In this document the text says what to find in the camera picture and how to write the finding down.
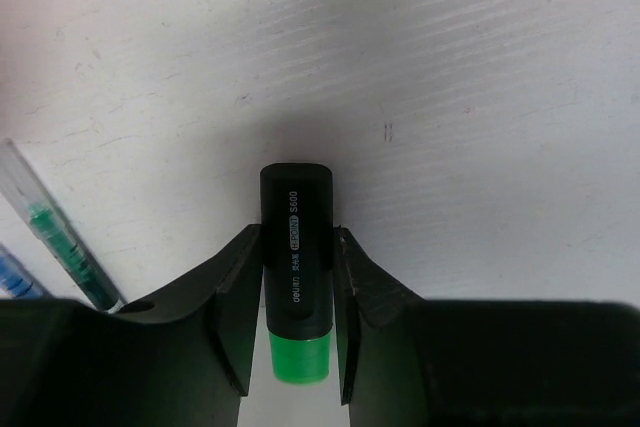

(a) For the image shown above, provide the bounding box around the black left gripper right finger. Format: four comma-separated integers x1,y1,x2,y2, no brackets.
333,228,639,426

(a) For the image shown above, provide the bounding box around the green gel pen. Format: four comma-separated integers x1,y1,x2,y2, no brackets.
1,139,125,313

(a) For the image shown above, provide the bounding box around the blue gel pen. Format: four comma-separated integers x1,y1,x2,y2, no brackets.
1,245,51,299

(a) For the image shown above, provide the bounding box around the green cap black highlighter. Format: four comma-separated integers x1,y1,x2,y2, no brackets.
260,163,333,385

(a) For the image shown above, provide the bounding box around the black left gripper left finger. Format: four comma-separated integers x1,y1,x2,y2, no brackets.
1,225,262,426

